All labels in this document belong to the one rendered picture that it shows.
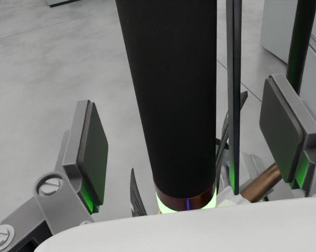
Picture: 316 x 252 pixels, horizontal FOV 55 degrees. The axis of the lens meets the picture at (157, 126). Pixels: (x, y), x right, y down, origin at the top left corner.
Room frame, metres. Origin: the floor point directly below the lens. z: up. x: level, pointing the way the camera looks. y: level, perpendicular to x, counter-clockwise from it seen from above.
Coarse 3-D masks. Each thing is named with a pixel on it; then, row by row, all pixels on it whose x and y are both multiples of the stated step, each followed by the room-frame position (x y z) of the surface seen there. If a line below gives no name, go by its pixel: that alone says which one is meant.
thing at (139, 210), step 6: (132, 168) 0.53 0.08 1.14; (132, 174) 0.51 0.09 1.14; (132, 180) 0.50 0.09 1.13; (132, 186) 0.49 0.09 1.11; (132, 192) 0.48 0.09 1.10; (138, 192) 0.44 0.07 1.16; (132, 198) 0.48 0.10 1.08; (138, 198) 0.43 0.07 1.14; (132, 204) 0.47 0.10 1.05; (138, 204) 0.42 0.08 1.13; (132, 210) 0.47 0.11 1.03; (138, 210) 0.42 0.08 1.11; (144, 210) 0.38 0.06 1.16; (132, 216) 0.47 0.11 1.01
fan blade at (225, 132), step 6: (246, 96) 0.39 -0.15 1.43; (240, 108) 0.38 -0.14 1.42; (222, 132) 0.50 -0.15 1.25; (228, 132) 0.36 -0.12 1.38; (222, 138) 0.38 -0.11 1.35; (222, 144) 0.35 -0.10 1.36; (222, 150) 0.34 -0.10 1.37; (216, 156) 0.36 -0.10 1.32; (216, 162) 0.33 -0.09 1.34; (216, 168) 0.32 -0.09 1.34; (216, 174) 0.35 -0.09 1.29; (216, 180) 0.35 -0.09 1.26; (216, 186) 0.35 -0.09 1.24; (216, 192) 0.35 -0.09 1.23
